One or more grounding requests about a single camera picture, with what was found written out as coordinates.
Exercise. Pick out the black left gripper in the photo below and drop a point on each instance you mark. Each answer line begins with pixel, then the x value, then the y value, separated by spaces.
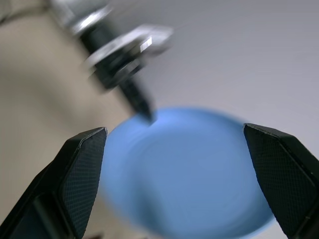
pixel 117 69

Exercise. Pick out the blue plate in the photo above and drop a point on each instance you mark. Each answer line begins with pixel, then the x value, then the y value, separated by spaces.
pixel 179 174

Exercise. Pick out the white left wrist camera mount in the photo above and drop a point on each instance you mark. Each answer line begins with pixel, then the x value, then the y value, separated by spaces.
pixel 139 39

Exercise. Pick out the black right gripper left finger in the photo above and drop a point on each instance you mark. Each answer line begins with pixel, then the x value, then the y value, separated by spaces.
pixel 62 184

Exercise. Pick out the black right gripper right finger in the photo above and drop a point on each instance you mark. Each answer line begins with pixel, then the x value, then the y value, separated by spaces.
pixel 286 174

